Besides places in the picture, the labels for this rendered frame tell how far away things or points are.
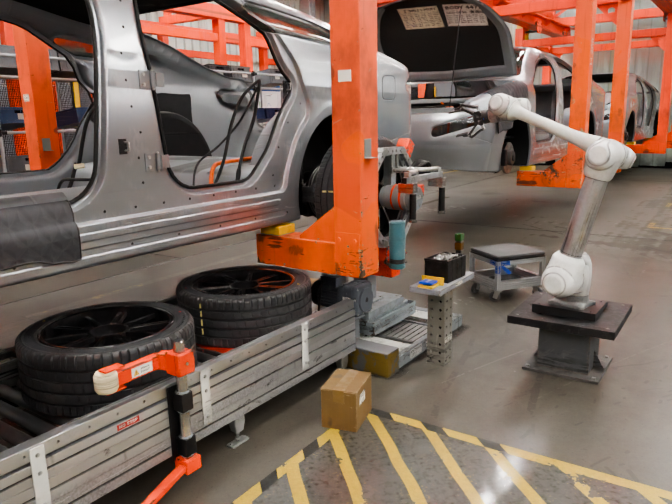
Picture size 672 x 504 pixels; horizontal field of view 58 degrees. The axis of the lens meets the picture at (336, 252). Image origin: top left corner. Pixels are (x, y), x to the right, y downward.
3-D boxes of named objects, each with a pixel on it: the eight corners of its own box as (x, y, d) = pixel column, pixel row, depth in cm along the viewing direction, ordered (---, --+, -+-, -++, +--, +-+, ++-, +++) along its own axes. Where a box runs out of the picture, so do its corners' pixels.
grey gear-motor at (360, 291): (316, 323, 364) (314, 267, 356) (376, 336, 340) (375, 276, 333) (297, 332, 349) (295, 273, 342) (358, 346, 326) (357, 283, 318)
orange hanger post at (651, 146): (626, 152, 1167) (637, 17, 1114) (666, 153, 1129) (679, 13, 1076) (624, 153, 1155) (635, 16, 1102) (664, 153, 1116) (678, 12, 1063)
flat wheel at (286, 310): (220, 301, 347) (217, 261, 342) (329, 310, 326) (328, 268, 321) (152, 342, 285) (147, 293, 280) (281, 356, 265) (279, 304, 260)
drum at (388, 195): (390, 207, 347) (390, 182, 343) (424, 209, 334) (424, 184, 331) (377, 210, 335) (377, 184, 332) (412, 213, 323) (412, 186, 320)
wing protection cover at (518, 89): (501, 131, 642) (503, 81, 631) (530, 131, 625) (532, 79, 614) (475, 134, 586) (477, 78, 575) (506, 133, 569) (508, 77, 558)
